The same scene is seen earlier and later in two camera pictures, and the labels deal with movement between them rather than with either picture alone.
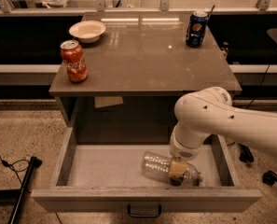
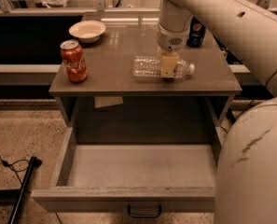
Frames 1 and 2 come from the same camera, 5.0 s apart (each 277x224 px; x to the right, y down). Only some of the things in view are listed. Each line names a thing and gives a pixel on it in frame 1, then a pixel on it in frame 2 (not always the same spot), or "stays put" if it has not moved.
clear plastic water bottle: [158, 166] → [150, 66]
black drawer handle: [144, 216] stays put
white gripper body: [184, 149] → [172, 40]
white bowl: [88, 31] stays put
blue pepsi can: [196, 28] stays put
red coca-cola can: [73, 55] stays put
